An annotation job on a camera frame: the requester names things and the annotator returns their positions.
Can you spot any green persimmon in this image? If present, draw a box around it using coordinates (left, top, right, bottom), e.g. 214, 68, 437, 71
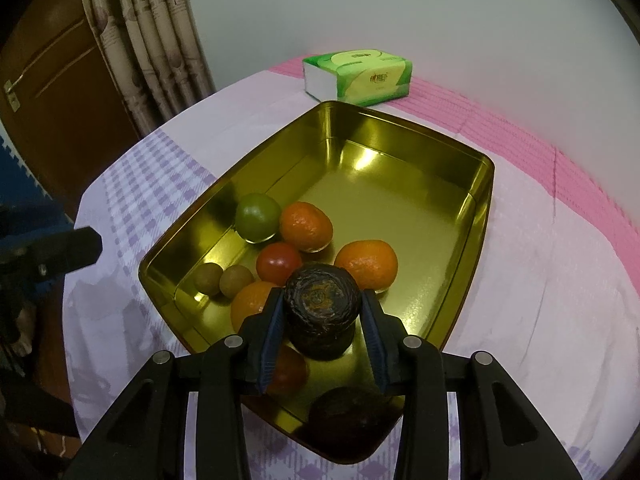
235, 193, 283, 243

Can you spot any white purple checked cloth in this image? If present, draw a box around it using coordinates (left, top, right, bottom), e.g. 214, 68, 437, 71
62, 67, 640, 480

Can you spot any green tissue pack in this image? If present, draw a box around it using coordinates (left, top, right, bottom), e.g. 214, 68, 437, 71
302, 49, 415, 107

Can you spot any red persimmon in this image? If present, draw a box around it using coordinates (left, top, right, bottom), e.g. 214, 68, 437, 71
256, 241, 303, 283
267, 342, 309, 397

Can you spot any maroon tin box gold inside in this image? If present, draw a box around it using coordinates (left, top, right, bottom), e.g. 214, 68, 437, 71
137, 100, 496, 465

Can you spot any brown wooden door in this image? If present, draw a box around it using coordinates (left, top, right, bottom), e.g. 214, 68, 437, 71
0, 0, 143, 221

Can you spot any small brown longan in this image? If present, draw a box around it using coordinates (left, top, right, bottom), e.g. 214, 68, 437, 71
219, 265, 253, 297
192, 262, 224, 296

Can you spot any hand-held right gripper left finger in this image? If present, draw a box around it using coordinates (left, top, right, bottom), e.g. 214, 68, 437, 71
62, 286, 286, 480

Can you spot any patterned beige curtain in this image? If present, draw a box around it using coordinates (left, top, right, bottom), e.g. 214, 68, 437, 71
77, 0, 217, 133

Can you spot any yellow-orange round orange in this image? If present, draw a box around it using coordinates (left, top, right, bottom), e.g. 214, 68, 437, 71
230, 281, 281, 333

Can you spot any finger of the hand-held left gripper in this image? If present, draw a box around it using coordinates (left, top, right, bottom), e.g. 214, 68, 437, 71
25, 226, 104, 275

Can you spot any orange mandarin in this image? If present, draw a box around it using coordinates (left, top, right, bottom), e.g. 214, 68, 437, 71
334, 240, 399, 293
279, 201, 334, 252

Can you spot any metal door handle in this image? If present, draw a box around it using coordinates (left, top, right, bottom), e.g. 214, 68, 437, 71
2, 77, 22, 111

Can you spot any blue foam floor mat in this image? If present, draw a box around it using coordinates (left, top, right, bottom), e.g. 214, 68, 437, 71
0, 132, 76, 226

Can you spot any pink ribbed blanket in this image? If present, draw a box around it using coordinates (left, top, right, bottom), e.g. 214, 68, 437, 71
270, 55, 640, 286

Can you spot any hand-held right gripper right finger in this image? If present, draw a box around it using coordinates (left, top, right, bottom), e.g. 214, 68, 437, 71
360, 289, 583, 480

